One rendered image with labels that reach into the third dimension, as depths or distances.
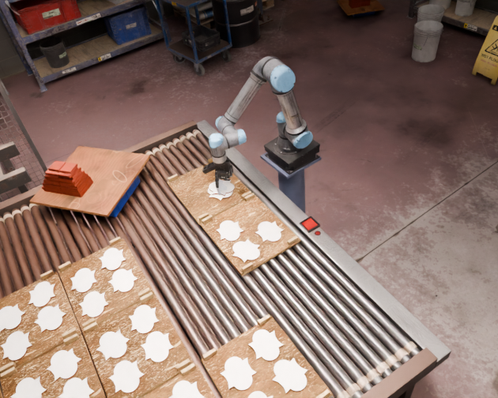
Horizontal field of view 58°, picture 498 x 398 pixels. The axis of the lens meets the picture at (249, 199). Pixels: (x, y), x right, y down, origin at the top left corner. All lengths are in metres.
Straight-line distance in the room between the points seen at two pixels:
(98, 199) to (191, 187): 0.51
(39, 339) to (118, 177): 0.96
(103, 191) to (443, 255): 2.34
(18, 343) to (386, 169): 3.06
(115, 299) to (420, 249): 2.20
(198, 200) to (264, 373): 1.07
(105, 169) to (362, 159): 2.33
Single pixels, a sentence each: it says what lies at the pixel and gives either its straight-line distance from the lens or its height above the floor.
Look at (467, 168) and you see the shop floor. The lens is 4.26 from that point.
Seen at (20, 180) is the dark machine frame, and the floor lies 0.97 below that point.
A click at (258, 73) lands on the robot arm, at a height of 1.52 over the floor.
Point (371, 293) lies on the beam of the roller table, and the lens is 2.13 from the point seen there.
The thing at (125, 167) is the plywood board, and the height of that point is 1.04.
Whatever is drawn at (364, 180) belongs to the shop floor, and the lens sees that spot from 3.98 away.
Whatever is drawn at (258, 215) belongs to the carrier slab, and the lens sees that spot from 2.39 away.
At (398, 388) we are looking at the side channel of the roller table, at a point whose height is 0.95.
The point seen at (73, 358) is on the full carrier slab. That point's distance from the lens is 2.14.
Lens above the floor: 2.67
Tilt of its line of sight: 44 degrees down
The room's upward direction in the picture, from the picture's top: 8 degrees counter-clockwise
